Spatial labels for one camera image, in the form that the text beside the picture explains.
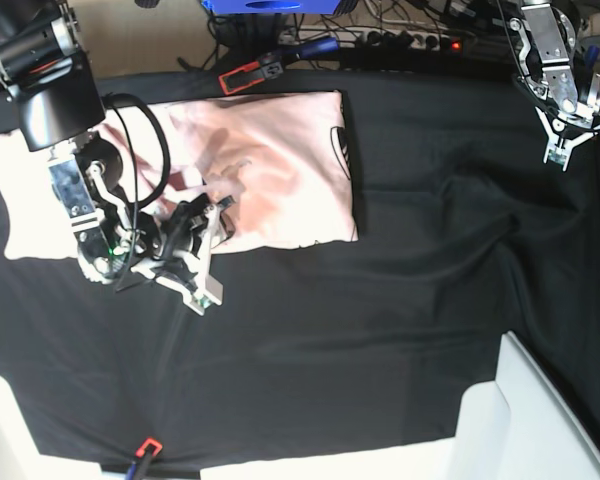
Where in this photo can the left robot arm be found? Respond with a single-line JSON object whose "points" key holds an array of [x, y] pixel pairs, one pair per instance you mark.
{"points": [[555, 72]]}

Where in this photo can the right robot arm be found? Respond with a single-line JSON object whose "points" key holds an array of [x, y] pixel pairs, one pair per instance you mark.
{"points": [[47, 76]]}

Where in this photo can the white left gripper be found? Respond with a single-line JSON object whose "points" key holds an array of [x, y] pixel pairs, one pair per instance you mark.
{"points": [[563, 138]]}

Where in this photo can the pink T-shirt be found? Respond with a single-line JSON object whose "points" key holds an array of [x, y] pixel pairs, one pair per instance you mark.
{"points": [[282, 158]]}

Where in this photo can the black table cloth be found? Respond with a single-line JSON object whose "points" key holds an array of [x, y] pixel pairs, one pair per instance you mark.
{"points": [[465, 233]]}

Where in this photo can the blue box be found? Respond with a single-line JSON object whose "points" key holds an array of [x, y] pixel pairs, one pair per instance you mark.
{"points": [[227, 7]]}

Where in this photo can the red clamp front edge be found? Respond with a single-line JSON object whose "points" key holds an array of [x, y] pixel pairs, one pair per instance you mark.
{"points": [[144, 456]]}

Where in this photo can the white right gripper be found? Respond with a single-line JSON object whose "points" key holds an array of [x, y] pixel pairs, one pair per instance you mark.
{"points": [[180, 258]]}

